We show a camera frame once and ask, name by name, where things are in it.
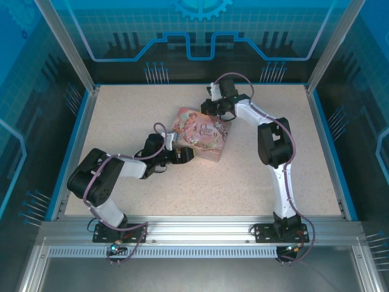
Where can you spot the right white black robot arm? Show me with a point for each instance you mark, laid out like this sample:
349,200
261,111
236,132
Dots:
279,158

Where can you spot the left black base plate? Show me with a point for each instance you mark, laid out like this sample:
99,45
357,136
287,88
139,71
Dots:
103,234

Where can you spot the power connector with led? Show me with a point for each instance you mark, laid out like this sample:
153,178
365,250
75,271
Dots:
115,248
292,248

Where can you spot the left power connector with led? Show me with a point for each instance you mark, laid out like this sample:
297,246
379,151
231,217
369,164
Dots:
115,248

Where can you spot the right power connector with led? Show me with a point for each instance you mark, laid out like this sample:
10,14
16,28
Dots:
292,248

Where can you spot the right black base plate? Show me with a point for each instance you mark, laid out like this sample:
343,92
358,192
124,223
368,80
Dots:
264,233

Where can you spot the grey metal tray panel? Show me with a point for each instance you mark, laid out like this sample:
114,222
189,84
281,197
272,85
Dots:
197,275

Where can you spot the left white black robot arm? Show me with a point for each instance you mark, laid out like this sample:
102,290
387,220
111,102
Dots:
100,179

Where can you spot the aluminium frame post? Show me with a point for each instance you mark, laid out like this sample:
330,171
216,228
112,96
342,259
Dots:
334,45
70,45

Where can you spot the aluminium frame beam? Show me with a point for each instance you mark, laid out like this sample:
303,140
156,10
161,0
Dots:
197,228

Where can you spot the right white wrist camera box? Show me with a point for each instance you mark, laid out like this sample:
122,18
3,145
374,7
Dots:
214,91

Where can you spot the pink illustrated tin box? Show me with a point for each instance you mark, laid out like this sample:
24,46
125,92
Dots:
203,134

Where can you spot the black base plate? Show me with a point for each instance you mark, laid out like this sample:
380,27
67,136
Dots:
264,233
103,234

